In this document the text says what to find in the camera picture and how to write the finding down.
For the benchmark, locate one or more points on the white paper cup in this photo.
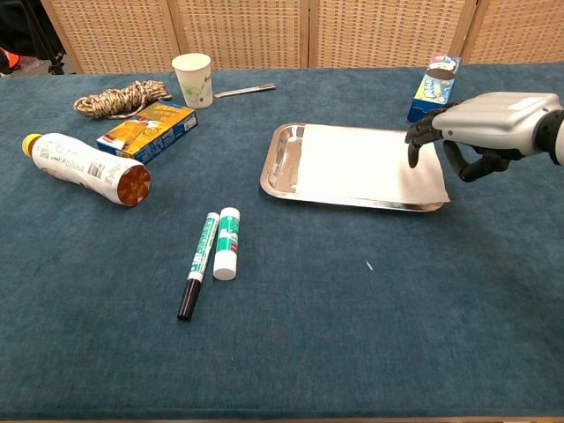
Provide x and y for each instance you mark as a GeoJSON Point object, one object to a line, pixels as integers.
{"type": "Point", "coordinates": [194, 81]}

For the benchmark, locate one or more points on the stainless steel tray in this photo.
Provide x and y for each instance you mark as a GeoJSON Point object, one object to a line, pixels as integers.
{"type": "Point", "coordinates": [282, 167]}

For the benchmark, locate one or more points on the orange and blue carton box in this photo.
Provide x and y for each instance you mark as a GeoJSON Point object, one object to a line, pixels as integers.
{"type": "Point", "coordinates": [150, 132]}

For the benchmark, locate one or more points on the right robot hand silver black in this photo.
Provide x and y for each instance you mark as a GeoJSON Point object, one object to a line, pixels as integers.
{"type": "Point", "coordinates": [493, 119]}

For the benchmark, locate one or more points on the white paper sheet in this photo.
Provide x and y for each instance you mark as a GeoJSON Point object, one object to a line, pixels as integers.
{"type": "Point", "coordinates": [361, 163]}

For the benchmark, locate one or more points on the black tripod stand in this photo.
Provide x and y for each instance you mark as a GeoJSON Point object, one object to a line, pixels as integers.
{"type": "Point", "coordinates": [56, 67]}

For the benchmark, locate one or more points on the white labelled tea bottle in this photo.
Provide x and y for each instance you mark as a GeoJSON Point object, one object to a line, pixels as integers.
{"type": "Point", "coordinates": [79, 165]}

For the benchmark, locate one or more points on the wicker folding screen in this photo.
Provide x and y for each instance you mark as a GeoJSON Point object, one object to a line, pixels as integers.
{"type": "Point", "coordinates": [247, 31]}

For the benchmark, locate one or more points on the green white glue stick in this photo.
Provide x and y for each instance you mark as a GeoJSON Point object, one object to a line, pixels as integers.
{"type": "Point", "coordinates": [227, 244]}

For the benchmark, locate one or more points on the blue cookie box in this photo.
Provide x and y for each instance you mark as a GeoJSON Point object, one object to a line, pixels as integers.
{"type": "Point", "coordinates": [434, 86]}

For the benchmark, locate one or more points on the orange object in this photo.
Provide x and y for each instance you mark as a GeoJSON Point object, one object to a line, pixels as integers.
{"type": "Point", "coordinates": [6, 59]}

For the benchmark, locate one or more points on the green white marker pen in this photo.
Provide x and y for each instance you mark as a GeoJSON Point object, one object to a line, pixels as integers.
{"type": "Point", "coordinates": [200, 260]}

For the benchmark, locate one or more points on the metal utility knife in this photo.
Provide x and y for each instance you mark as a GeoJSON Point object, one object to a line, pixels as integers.
{"type": "Point", "coordinates": [244, 91]}

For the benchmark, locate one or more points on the teal table cloth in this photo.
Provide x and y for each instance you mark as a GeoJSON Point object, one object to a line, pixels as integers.
{"type": "Point", "coordinates": [308, 330]}

